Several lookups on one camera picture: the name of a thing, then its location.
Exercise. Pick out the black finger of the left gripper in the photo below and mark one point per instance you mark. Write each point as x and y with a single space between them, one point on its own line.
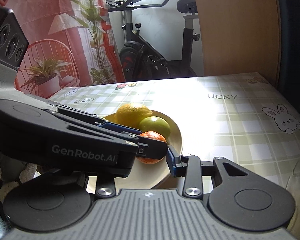
52 139

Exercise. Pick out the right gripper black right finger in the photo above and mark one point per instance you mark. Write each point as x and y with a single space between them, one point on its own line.
234 195

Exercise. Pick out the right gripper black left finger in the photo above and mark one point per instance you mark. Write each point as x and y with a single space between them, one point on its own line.
58 201

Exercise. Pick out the yellow green lemon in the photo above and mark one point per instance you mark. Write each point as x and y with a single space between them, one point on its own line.
131 114

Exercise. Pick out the small orange tangerine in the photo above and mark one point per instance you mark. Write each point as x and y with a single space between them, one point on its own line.
156 147

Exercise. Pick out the grey gloved left hand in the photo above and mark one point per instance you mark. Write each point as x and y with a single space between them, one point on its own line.
14 173

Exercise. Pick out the pink printed backdrop curtain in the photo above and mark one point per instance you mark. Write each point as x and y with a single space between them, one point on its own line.
71 44

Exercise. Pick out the green checked bunny tablecloth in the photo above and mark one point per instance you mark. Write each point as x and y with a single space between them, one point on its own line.
241 117

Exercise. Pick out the green round fruit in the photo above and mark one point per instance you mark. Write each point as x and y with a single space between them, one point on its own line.
155 124

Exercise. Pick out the wooden board panel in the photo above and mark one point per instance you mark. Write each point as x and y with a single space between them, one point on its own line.
240 36

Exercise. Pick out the dark blue curtain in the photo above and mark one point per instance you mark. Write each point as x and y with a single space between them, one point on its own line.
289 76

